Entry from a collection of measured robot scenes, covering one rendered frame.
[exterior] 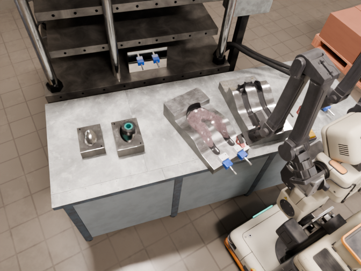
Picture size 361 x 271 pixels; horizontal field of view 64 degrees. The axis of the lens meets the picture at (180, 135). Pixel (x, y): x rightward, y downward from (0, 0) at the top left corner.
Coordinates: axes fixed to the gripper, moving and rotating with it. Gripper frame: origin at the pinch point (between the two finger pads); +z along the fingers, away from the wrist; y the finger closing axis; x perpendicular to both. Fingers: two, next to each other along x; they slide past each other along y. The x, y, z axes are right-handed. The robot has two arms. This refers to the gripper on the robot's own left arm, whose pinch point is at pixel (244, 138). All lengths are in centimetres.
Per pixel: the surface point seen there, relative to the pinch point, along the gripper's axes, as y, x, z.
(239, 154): 0.3, 7.0, 10.7
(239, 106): -18.6, -17.7, 20.4
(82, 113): 65, -54, 50
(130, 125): 46, -33, 27
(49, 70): 73, -85, 47
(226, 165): 11.0, 9.5, 9.5
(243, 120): -14.9, -9.3, 17.2
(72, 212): 93, -2, 49
